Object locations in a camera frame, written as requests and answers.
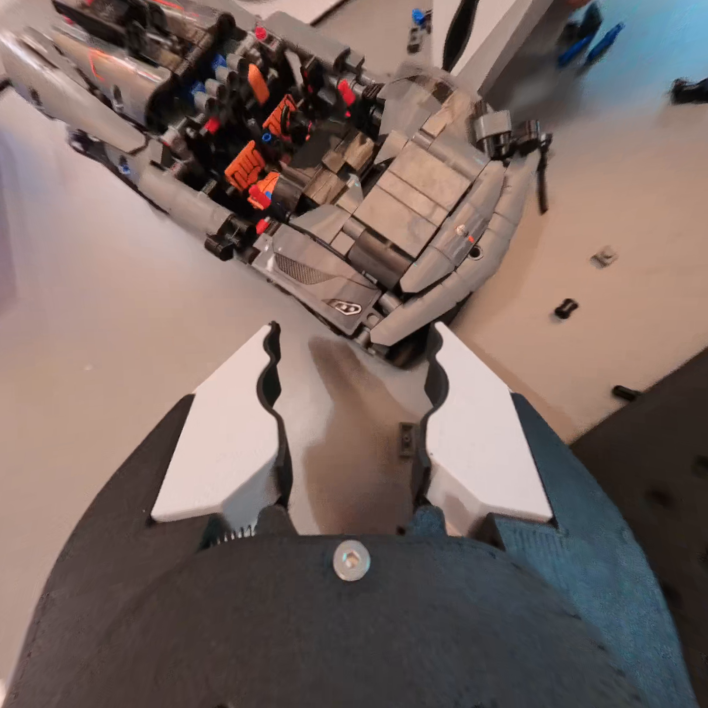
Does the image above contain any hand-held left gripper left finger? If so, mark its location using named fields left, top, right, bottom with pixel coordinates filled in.
left=150, top=321, right=293, bottom=523

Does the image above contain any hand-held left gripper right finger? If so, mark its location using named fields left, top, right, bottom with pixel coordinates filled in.
left=414, top=322, right=554, bottom=523

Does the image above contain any black lego connector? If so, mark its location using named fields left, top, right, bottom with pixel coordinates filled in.
left=670, top=77, right=708, bottom=106

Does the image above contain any blue lego axle connector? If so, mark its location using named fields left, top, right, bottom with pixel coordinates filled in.
left=556, top=22, right=627, bottom=68

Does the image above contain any grey orange lego car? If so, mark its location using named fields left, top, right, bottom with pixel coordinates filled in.
left=0, top=0, right=554, bottom=370

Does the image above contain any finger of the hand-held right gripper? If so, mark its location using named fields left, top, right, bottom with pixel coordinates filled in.
left=430, top=0, right=471, bottom=73
left=449, top=0, right=555, bottom=97

